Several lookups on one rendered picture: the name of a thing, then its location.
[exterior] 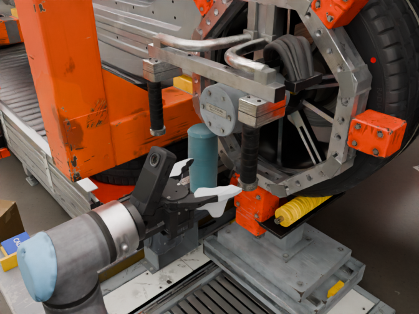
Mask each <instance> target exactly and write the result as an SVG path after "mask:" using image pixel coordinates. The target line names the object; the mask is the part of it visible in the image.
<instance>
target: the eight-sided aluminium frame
mask: <svg viewBox="0 0 419 314"><path fill-rule="evenodd" d="M248 1H256V2H258V4H264V5H267V4H274V5H276V7H282V8H286V9H293V10H296V11H297V13H298V15H299V16H300V18H301V20H302V21H303V23H304V25H305V27H306V28H307V30H308V32H309V34H310V35H311V37H312V39H313V40H314V42H315V44H316V46H317V47H318V49H319V51H320V52H321V54H322V56H323V58H324V59H325V61H326V62H327V65H328V66H329V68H330V69H331V71H332V73H333V75H334V77H335V78H336V80H337V81H338V83H339V93H338V97H337V104H336V108H335V115H334V121H333V125H332V132H331V136H330V143H329V149H328V154H327V159H326V160H325V161H323V162H321V163H319V164H316V165H314V166H312V167H310V168H307V169H305V170H303V171H301V172H300V173H297V174H295V175H293V176H288V175H286V174H284V173H282V172H281V171H279V170H277V169H275V168H273V167H271V166H269V165H267V164H266V163H263V162H262V161H259V160H258V168H257V178H258V186H260V187H262V188H263V189H265V190H267V191H269V192H270V193H271V194H272V195H275V196H277V197H279V198H283V197H288V196H289V195H290V194H293V193H296V192H298V191H300V190H302V189H305V188H308V187H310V186H312V185H315V184H317V183H320V182H322V181H325V180H326V179H332V178H333V177H334V176H337V175H339V174H341V173H343V172H344V171H345V170H347V169H349V168H350V167H351V166H353V164H354V159H355V157H356V149H354V148H351V147H349V146H347V144H346V143H347V138H348V134H349V128H350V122H351V119H352V118H353V117H355V116H356V115H358V114H360V113H362V112H364V111H365V108H366V105H367V99H368V94H369V91H370V90H371V82H372V74H371V73H370V71H369V70H368V65H367V64H365V63H364V61H363V60H362V58H361V56H360V54H359V53H358V51H357V49H356V48H355V46H354V44H353V43H352V41H351V40H350V37H349V36H348V34H347V33H346V31H345V29H344V27H343V26H341V27H336V28H334V29H328V28H326V26H325V25H324V23H323V22H322V21H321V20H320V19H319V17H318V16H317V14H316V13H315V12H314V11H313V10H312V9H311V4H312V2H313V0H216V2H215V3H214V4H213V6H212V7H211V9H210V10H209V11H208V13H207V14H206V15H205V17H204V18H203V20H202V21H201V22H200V24H199V25H198V27H197V28H196V29H194V32H193V33H192V35H191V40H207V39H216V38H217V37H218V36H219V35H220V34H221V32H222V31H223V30H224V28H225V27H226V26H227V25H228V24H229V23H230V21H231V20H232V19H233V17H234V16H235V15H236V14H237V13H238V12H239V10H240V9H241V8H242V7H243V6H244V4H245V3H246V2H248ZM342 46H343V47H342ZM331 50H332V51H331ZM191 54H193V55H197V56H199V57H202V58H205V59H208V60H212V61H214V62H215V50H212V51H206V52H191ZM352 63H353V64H352ZM210 85H214V80H211V79H209V78H206V77H204V76H201V75H198V74H195V73H193V72H192V86H193V97H192V101H193V107H194V109H195V112H196V114H198V116H199V118H200V120H201V122H202V123H205V122H204V120H203V118H202V116H201V111H200V98H201V94H202V92H203V90H204V89H205V88H206V87H208V86H210ZM218 154H219V156H220V157H221V159H220V160H221V161H222V162H223V163H224V165H225V166H226V167H227V168H229V170H230V171H232V170H234V171H235V172H237V173H238V174H239V175H240V165H241V148H240V146H239V144H238V142H237V141H236V139H235V137H234V135H233V134H230V135H228V136H218Z"/></svg>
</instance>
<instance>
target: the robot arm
mask: <svg viewBox="0 0 419 314"><path fill-rule="evenodd" d="M175 162H176V155H175V154H173V153H172V152H170V151H168V150H166V149H165V148H162V147H159V146H152V147H151V148H150V151H149V153H148V156H147V158H146V161H145V164H144V165H143V168H142V171H141V173H140V175H139V178H138V181H137V183H136V185H135V188H134V190H133V193H132V195H131V198H130V200H129V201H125V202H122V203H120V202H118V201H116V200H113V201H110V202H108V203H106V204H104V205H101V206H99V207H96V208H95V209H93V210H91V211H89V212H87V213H85V214H83V215H81V216H78V217H76V218H74V219H71V220H69V221H67V222H65V223H63V224H60V225H58V226H56V227H53V228H51V229H49V230H47V231H45V232H39V233H37V234H36V235H35V236H34V237H31V238H30V239H28V240H25V241H24V242H22V243H21V244H20V245H19V247H18V248H17V262H18V266H19V270H20V271H21V276H22V279H23V281H24V284H25V286H26V288H27V291H28V292H29V294H30V296H31V297H32V299H33V300H34V301H35V302H42V305H43V307H44V311H45V313H46V314H108V312H107V309H106V307H105V303H104V298H103V295H102V289H101V286H100V281H99V276H98V270H100V269H102V268H104V267H106V266H108V265H109V264H111V263H113V262H115V261H116V260H118V259H119V258H121V257H123V256H125V255H127V254H129V253H131V252H133V251H134V250H136V249H137V250H140V249H142V248H143V247H144V240H146V239H147V238H149V237H151V236H154V235H155V234H157V233H161V234H162V235H163V236H167V237H168V238H169V239H171V240H172V239H174V238H175V237H178V236H180V235H181V234H183V233H185V232H186V231H188V230H190V229H192V228H194V222H193V219H194V218H195V209H197V210H203V209H206V210H208V212H209V213H210V214H211V216H212V217H220V216H221V215H222V214H223V212H224V209H225V206H226V203H227V200H228V199H229V198H231V197H234V196H236V195H238V194H239V193H240V192H242V188H240V187H237V186H235V185H232V184H231V185H229V186H218V187H216V188H198V189H197V190H196V191H195V193H194V194H189V193H190V188H189V187H185V186H184V185H182V184H181V182H182V177H183V173H184V172H186V169H187V168H188V167H190V166H191V165H192V163H193V162H194V159H193V158H188V159H186V160H183V161H180V162H177V163H175ZM187 225H188V228H187V229H185V230H183V231H181V232H179V233H178V232H177V231H178V230H180V229H181V228H183V227H185V226H187ZM164 230H166V231H167V232H168V233H169V234H168V233H167V232H165V231H164Z"/></svg>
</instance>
